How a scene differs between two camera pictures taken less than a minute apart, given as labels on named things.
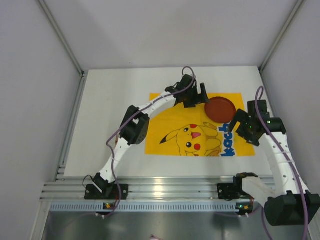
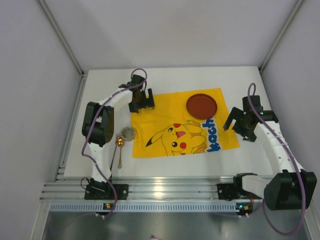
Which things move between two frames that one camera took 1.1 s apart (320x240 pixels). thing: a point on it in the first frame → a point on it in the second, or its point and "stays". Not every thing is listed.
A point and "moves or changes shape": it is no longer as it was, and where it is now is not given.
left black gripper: x=196 y=95 → x=142 y=105
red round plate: x=220 y=109 moves or changes shape
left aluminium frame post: x=63 y=38 stays
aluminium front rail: x=142 y=187 stays
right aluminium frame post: x=269 y=53 stays
